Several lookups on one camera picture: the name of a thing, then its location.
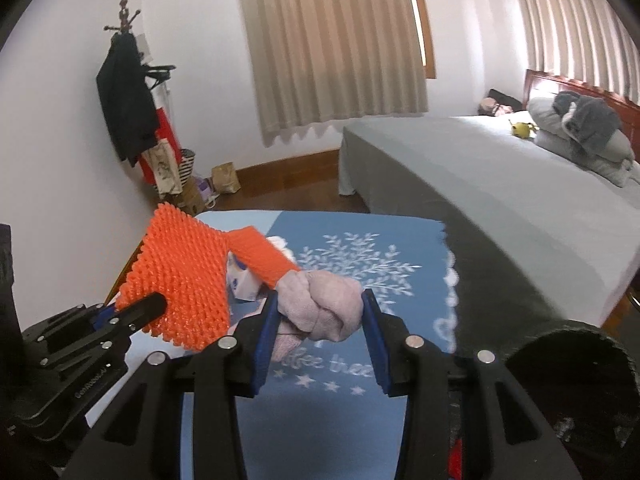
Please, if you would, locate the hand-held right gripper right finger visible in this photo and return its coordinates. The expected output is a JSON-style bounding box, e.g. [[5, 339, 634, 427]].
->
[[361, 288, 583, 480]]

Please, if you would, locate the dark grey blanket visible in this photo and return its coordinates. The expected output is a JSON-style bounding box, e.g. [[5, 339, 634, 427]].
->
[[552, 91, 624, 162]]

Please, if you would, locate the blue tree-print tablecloth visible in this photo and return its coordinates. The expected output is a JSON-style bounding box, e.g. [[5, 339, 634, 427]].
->
[[120, 210, 458, 480]]

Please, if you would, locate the bed with grey sheet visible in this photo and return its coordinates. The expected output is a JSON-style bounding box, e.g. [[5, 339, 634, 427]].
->
[[337, 115, 640, 357]]

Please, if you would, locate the canvas tote bag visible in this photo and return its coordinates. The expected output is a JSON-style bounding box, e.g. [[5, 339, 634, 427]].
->
[[150, 140, 184, 199]]

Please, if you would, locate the red wooden headboard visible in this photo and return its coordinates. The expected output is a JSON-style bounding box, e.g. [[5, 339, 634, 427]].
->
[[522, 69, 640, 161]]

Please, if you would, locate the brown paper bag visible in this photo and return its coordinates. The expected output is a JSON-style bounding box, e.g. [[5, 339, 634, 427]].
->
[[211, 161, 242, 195]]

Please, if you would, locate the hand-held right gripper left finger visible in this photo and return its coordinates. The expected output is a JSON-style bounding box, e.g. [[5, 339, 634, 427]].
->
[[65, 290, 280, 480]]

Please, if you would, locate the red bag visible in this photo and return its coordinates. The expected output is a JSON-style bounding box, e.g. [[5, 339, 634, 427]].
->
[[137, 107, 181, 187]]

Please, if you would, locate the black coat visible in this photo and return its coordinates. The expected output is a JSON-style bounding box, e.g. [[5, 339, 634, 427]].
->
[[96, 34, 160, 167]]

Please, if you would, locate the white paper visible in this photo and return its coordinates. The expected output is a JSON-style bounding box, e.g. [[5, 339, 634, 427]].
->
[[267, 236, 297, 264]]

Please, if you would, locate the wooden coat rack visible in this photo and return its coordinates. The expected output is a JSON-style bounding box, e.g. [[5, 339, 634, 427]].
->
[[104, 0, 211, 211]]

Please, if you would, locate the orange foam net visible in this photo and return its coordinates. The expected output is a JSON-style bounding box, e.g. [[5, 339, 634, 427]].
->
[[227, 226, 302, 291], [115, 201, 239, 352]]

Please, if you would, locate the wooden window frame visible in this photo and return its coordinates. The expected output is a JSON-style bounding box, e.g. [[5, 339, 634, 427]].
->
[[407, 0, 437, 80]]

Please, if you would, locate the trash bin with black liner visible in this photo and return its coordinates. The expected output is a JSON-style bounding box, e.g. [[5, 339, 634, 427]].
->
[[447, 317, 640, 480]]

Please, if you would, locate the knotted pale cloth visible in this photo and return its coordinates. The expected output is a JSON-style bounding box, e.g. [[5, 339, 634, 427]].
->
[[272, 269, 364, 362]]

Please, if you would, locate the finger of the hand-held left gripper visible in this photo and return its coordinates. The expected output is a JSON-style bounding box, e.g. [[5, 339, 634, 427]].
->
[[75, 301, 121, 325], [102, 292, 168, 356]]

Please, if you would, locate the beige curtain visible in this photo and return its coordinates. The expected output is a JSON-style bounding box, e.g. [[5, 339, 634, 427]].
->
[[510, 0, 640, 107], [234, 0, 431, 149]]

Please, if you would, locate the striped bag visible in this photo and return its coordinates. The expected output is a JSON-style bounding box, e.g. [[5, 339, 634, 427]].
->
[[177, 148, 197, 187]]

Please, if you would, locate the pink bundle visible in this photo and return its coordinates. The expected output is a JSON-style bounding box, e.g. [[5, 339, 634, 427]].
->
[[477, 99, 514, 119]]

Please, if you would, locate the black bag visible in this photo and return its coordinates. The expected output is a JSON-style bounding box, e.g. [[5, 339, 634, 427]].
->
[[485, 89, 524, 111]]

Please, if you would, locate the black clothes hanger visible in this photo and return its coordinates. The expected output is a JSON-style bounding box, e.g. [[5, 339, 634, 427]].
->
[[140, 62, 177, 87]]

